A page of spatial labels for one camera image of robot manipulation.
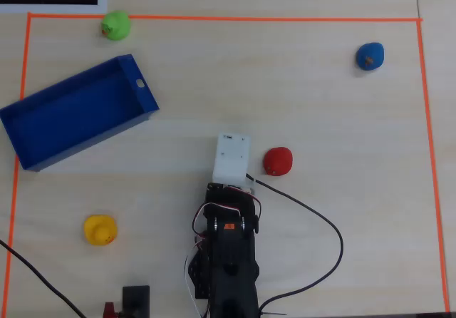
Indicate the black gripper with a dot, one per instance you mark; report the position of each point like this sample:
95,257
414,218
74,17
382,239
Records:
218,191

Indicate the red rubber duck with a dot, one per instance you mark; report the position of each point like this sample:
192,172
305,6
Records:
279,159

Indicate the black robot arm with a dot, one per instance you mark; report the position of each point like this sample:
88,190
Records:
231,278

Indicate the yellow rubber duck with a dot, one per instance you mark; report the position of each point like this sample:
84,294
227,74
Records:
98,227

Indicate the blue plastic box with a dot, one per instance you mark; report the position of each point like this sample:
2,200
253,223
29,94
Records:
71,122

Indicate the blue rubber duck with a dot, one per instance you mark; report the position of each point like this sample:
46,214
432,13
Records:
372,54

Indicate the green rubber duck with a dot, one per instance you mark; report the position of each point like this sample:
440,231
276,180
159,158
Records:
117,25

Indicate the small black and red device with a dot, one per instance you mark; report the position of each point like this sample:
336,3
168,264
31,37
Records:
136,300

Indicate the long orange tape strip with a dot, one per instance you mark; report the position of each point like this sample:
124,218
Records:
249,18

